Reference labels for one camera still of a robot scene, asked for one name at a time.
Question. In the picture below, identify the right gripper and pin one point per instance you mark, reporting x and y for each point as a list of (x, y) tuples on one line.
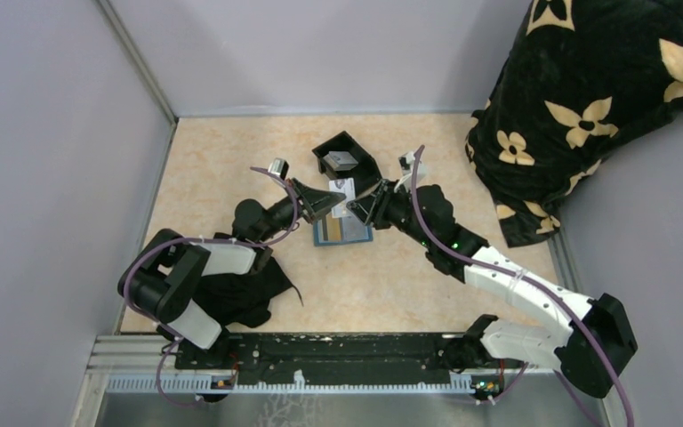
[(373, 208)]

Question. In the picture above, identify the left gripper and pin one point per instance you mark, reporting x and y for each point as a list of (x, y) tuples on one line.
[(316, 201)]

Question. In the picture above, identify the blue card holder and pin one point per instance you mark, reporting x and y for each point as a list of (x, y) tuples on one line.
[(354, 232)]

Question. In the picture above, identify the yellow credit card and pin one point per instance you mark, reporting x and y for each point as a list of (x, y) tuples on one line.
[(329, 231)]

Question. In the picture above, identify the black card tray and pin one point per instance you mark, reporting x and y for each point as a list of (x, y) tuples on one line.
[(365, 175)]

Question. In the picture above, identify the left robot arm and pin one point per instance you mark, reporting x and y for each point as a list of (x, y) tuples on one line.
[(192, 288)]

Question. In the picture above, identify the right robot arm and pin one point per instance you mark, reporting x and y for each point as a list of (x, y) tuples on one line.
[(589, 341)]

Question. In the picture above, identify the grey card stack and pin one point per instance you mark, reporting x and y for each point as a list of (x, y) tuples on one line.
[(340, 161)]

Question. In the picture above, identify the black cloth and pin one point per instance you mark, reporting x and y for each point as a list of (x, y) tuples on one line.
[(243, 299)]

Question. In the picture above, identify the black floral blanket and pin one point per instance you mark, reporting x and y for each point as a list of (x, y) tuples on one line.
[(582, 79)]

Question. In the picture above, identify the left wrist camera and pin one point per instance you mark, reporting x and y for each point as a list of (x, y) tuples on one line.
[(279, 168)]

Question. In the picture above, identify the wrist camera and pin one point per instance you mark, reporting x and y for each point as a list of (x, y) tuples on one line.
[(413, 172), (279, 168)]

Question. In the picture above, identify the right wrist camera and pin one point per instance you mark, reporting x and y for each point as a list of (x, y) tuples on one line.
[(413, 172)]

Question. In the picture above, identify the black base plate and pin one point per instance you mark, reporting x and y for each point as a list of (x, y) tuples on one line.
[(341, 359)]

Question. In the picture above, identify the aluminium frame rail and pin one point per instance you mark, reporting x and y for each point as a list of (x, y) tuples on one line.
[(146, 363)]

